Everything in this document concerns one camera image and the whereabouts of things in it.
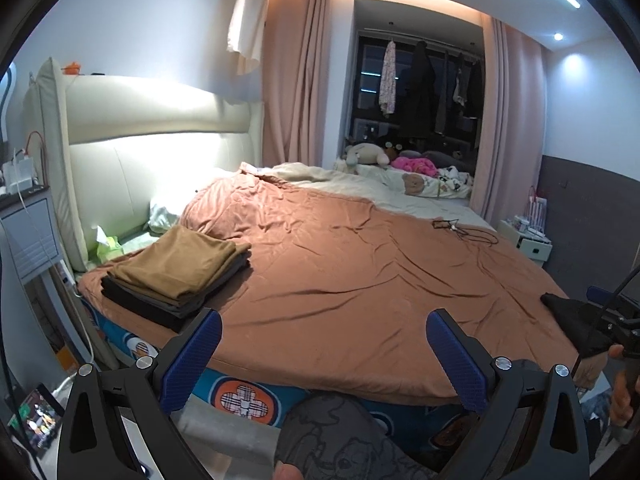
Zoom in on white cloth under air conditioner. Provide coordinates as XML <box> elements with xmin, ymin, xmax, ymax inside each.
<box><xmin>227</xmin><ymin>0</ymin><xmax>268</xmax><ymax>75</ymax></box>

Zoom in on white bedside cabinet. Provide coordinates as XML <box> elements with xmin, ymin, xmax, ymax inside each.
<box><xmin>497</xmin><ymin>216</ymin><xmax>553</xmax><ymax>266</ymax></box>

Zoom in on person's right hand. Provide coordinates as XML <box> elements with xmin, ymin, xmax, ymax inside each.
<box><xmin>608</xmin><ymin>344</ymin><xmax>634</xmax><ymax>427</ymax></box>

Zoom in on right pink curtain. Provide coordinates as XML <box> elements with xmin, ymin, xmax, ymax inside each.
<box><xmin>470</xmin><ymin>14</ymin><xmax>547</xmax><ymax>226</ymax></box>

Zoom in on black cable on bed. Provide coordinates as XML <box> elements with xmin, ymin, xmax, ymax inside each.
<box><xmin>430</xmin><ymin>216</ymin><xmax>500</xmax><ymax>247</ymax></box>

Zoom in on orange-brown bed blanket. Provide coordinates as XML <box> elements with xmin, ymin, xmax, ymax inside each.
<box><xmin>77</xmin><ymin>169</ymin><xmax>599</xmax><ymax>409</ymax></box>

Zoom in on hanging black coat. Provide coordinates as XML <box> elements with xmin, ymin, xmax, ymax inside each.
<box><xmin>398</xmin><ymin>41</ymin><xmax>436</xmax><ymax>138</ymax></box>

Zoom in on pink plush toy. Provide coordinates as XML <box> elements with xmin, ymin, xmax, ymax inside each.
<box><xmin>390</xmin><ymin>156</ymin><xmax>439</xmax><ymax>178</ymax></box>

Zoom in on cream plush toy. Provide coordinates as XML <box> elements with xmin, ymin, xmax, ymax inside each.
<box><xmin>333</xmin><ymin>143</ymin><xmax>390</xmax><ymax>174</ymax></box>

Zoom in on tablet with lit screen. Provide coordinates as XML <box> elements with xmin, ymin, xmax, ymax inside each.
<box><xmin>20</xmin><ymin>384</ymin><xmax>64</xmax><ymax>458</ymax></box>

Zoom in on black garment at bed edge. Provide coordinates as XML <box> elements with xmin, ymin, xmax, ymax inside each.
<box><xmin>540</xmin><ymin>292</ymin><xmax>614</xmax><ymax>358</ymax></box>

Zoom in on tan brown t-shirt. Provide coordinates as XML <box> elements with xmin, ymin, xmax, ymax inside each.
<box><xmin>107</xmin><ymin>226</ymin><xmax>250</xmax><ymax>300</ymax></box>

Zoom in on cream bear print quilt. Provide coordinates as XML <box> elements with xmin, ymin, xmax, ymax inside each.
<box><xmin>242</xmin><ymin>160</ymin><xmax>489</xmax><ymax>229</ymax></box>

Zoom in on grey left nightstand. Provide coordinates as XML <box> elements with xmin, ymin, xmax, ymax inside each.
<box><xmin>1</xmin><ymin>186</ymin><xmax>63</xmax><ymax>283</ymax></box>

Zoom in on blue patterned bed sheet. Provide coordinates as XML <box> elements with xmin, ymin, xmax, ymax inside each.
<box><xmin>84</xmin><ymin>304</ymin><xmax>476</xmax><ymax>469</ymax></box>

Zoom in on person's patterned grey shorts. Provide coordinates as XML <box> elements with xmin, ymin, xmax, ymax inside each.
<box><xmin>272</xmin><ymin>393</ymin><xmax>436</xmax><ymax>480</ymax></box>

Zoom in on grey folded garment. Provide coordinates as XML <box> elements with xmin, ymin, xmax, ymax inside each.
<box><xmin>101</xmin><ymin>252</ymin><xmax>250</xmax><ymax>318</ymax></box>

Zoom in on green tissue pack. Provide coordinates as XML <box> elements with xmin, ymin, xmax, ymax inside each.
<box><xmin>96</xmin><ymin>226</ymin><xmax>125</xmax><ymax>263</ymax></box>

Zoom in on cream padded headboard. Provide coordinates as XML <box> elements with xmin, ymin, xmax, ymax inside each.
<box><xmin>23</xmin><ymin>58</ymin><xmax>264</xmax><ymax>272</ymax></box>

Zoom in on hanging floral garment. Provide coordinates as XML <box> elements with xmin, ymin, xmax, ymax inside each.
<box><xmin>378</xmin><ymin>40</ymin><xmax>396</xmax><ymax>116</ymax></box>

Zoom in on black folded garment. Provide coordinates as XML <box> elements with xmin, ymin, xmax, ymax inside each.
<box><xmin>98</xmin><ymin>259</ymin><xmax>252</xmax><ymax>334</ymax></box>

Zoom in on pink curtain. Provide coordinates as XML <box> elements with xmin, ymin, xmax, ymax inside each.
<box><xmin>470</xmin><ymin>14</ymin><xmax>547</xmax><ymax>226</ymax></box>
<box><xmin>262</xmin><ymin>0</ymin><xmax>331</xmax><ymax>166</ymax></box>

